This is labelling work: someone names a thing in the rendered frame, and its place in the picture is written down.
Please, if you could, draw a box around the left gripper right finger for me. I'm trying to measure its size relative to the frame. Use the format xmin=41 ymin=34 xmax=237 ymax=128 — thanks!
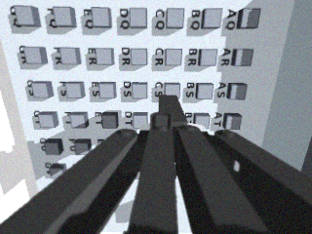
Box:
xmin=168 ymin=95 xmax=312 ymax=234

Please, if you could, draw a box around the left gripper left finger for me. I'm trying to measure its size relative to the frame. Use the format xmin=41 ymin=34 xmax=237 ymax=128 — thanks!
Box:
xmin=0 ymin=95 xmax=179 ymax=234

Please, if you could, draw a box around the grey box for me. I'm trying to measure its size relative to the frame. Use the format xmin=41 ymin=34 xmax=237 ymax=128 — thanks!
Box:
xmin=0 ymin=0 xmax=312 ymax=191

